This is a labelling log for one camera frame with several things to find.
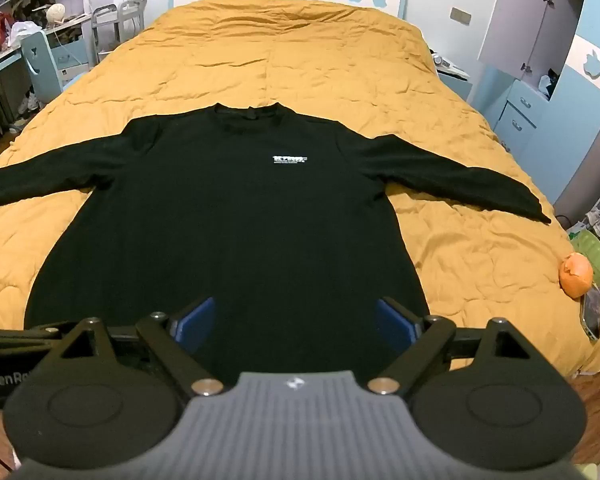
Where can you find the white and blue wardrobe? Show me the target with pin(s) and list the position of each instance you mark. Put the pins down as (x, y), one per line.
(535, 20)

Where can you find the black long-sleeve shirt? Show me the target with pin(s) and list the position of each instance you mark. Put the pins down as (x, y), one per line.
(230, 210)

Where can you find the white plastic bag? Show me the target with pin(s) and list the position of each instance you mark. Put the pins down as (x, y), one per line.
(25, 31)

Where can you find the blue desk chair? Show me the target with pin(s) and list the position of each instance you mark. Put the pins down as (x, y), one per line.
(42, 62)

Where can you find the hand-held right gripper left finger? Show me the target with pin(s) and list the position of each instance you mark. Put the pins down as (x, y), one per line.
(195, 327)

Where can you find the green fan-shaped object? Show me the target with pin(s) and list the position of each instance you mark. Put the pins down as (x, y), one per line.
(596, 255)

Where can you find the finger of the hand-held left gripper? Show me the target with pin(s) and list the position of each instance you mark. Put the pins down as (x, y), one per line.
(15, 338)

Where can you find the white shoes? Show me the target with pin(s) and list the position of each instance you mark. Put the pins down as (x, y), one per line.
(29, 102)

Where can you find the yellow quilted blanket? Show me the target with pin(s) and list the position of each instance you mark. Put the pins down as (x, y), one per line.
(305, 60)

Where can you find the blue nightstand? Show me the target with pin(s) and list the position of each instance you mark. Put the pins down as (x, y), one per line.
(455, 85)

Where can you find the white chair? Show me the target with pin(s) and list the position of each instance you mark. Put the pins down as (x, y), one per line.
(107, 30)

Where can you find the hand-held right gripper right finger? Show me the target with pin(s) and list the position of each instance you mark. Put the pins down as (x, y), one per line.
(397, 322)

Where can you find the smartphone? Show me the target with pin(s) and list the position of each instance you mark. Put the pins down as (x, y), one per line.
(592, 316)

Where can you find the wall socket plate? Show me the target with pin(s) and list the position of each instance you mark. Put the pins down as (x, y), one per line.
(460, 16)

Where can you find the orange plush toy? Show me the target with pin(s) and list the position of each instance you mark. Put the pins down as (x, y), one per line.
(576, 276)

